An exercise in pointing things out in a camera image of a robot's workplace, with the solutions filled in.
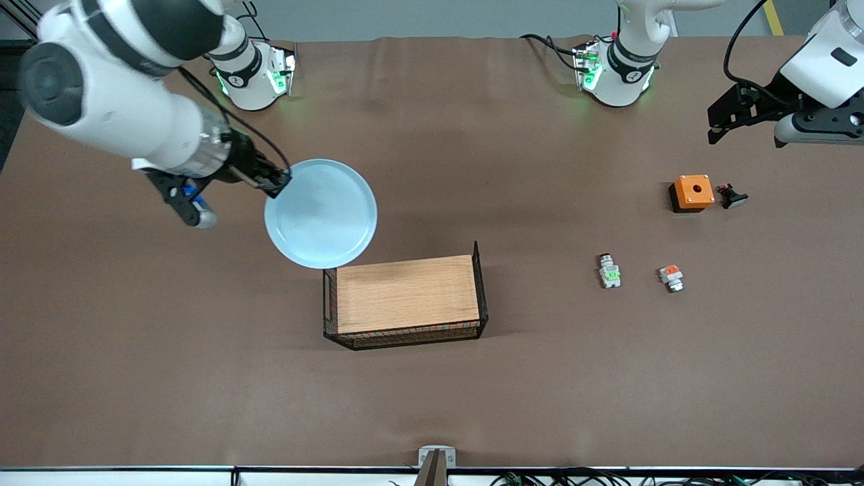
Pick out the aluminium frame profile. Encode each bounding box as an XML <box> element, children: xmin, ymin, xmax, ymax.
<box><xmin>0</xmin><ymin>0</ymin><xmax>43</xmax><ymax>41</ymax></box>

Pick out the yellow floor tape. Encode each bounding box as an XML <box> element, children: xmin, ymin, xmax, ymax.
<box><xmin>761</xmin><ymin>0</ymin><xmax>786</xmax><ymax>36</ymax></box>

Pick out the brown table cover sheet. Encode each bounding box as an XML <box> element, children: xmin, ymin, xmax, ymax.
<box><xmin>0</xmin><ymin>35</ymin><xmax>864</xmax><ymax>470</ymax></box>

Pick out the white table edge rail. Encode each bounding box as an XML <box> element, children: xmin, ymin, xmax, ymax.
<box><xmin>0</xmin><ymin>466</ymin><xmax>864</xmax><ymax>486</ymax></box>

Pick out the black wire basket wooden base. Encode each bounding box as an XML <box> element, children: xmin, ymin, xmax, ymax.
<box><xmin>322</xmin><ymin>240</ymin><xmax>489</xmax><ymax>351</ymax></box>

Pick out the grey metal bracket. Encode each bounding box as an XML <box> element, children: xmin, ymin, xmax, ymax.
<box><xmin>418</xmin><ymin>445</ymin><xmax>457</xmax><ymax>468</ymax></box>

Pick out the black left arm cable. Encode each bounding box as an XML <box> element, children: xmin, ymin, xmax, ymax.
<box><xmin>724</xmin><ymin>0</ymin><xmax>804</xmax><ymax>112</ymax></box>

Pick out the orange button enclosure box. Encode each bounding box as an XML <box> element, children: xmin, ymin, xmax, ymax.
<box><xmin>668</xmin><ymin>174</ymin><xmax>716</xmax><ymax>214</ymax></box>

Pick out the black square push button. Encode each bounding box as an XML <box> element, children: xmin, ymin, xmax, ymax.
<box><xmin>715</xmin><ymin>183</ymin><xmax>749</xmax><ymax>210</ymax></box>

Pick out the black cable bundle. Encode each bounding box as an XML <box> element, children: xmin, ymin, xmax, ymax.
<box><xmin>388</xmin><ymin>467</ymin><xmax>864</xmax><ymax>486</ymax></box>

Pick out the black base power cable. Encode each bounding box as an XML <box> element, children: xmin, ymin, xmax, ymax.
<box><xmin>520</xmin><ymin>34</ymin><xmax>583</xmax><ymax>72</ymax></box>

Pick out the dark camera pole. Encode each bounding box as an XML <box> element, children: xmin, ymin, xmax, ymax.
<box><xmin>413</xmin><ymin>450</ymin><xmax>448</xmax><ymax>486</ymax></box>

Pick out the light blue round plate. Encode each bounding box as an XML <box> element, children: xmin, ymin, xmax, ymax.
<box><xmin>264</xmin><ymin>159</ymin><xmax>379</xmax><ymax>269</ymax></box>

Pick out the green grey contact block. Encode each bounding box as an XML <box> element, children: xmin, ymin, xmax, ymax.
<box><xmin>598</xmin><ymin>253</ymin><xmax>622</xmax><ymax>290</ymax></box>

